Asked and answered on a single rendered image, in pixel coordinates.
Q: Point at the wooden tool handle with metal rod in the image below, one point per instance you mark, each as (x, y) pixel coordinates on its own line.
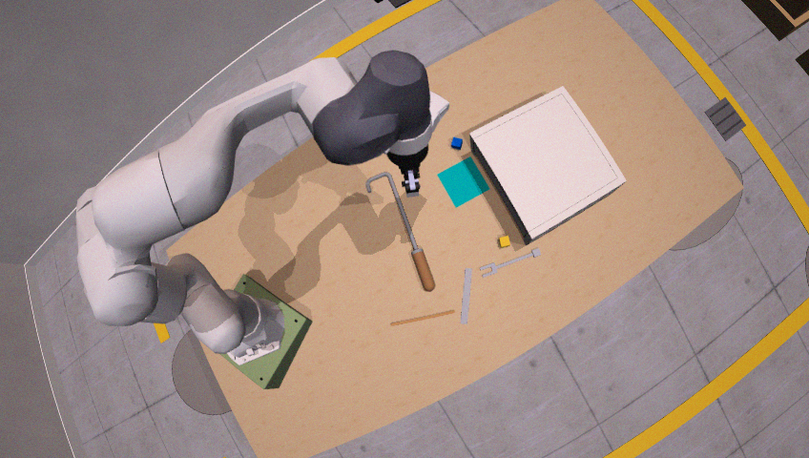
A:
(418, 254)

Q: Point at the grey flat bar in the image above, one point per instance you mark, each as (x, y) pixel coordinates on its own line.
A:
(466, 295)

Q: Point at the teal square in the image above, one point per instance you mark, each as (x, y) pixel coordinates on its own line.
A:
(463, 182)

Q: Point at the grey wrench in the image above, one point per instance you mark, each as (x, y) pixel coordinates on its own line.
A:
(535, 253)

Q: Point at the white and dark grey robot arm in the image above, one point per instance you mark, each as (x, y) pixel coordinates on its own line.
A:
(352, 122)

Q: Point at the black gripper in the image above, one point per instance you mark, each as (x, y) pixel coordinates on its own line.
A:
(409, 164)

